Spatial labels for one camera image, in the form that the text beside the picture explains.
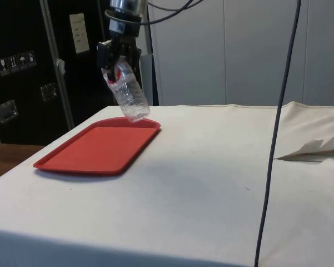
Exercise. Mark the red tray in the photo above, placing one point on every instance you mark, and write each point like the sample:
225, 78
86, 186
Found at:
97, 150

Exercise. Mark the clear plastic bottle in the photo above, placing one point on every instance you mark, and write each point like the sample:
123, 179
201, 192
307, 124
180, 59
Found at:
132, 97

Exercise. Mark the pale grey locker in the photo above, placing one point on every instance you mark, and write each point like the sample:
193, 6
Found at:
325, 55
264, 55
189, 55

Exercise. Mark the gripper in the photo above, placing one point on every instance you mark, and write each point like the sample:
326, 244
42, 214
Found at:
127, 26

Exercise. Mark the black cabinet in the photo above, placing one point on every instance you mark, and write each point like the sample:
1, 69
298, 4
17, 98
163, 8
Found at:
22, 27

